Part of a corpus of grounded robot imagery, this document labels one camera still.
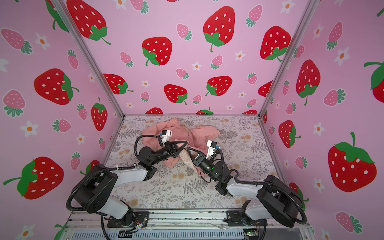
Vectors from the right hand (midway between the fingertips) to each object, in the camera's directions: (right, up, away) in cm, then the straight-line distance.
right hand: (185, 150), depth 69 cm
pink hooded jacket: (-7, +4, +5) cm, 10 cm away
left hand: (0, +3, +1) cm, 3 cm away
